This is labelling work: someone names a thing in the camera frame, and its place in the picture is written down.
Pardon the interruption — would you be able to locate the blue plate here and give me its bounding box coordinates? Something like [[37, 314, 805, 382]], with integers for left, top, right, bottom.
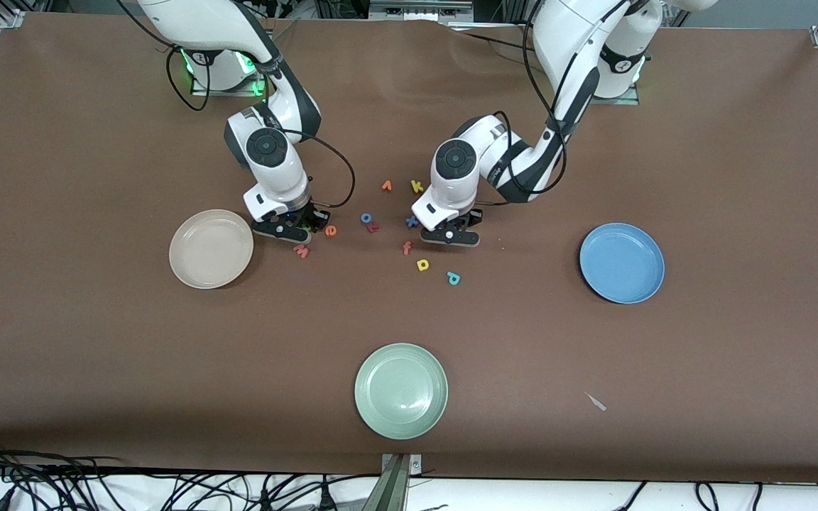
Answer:
[[579, 222, 666, 305]]

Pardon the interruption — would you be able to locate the brown table cover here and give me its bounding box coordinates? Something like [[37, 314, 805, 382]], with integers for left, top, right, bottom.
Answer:
[[0, 13, 818, 485]]

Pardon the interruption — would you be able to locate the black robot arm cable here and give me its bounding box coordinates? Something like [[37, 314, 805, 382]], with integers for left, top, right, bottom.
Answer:
[[484, 0, 630, 208], [116, 0, 355, 210]]

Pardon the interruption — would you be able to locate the aluminium frame beam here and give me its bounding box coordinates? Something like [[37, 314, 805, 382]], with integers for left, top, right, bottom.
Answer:
[[369, 0, 474, 22]]

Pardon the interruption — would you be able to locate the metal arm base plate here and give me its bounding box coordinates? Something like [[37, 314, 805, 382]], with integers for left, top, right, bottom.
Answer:
[[590, 85, 641, 106], [191, 71, 271, 97]]

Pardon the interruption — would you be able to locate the thin black base cable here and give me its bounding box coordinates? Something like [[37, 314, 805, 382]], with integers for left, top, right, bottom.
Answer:
[[445, 20, 545, 56]]

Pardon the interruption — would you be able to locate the pale green plate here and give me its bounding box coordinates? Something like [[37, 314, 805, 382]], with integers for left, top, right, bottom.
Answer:
[[354, 343, 449, 441]]

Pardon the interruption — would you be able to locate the beige plate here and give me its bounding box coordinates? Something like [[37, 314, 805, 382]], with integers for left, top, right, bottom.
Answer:
[[168, 209, 255, 290]]

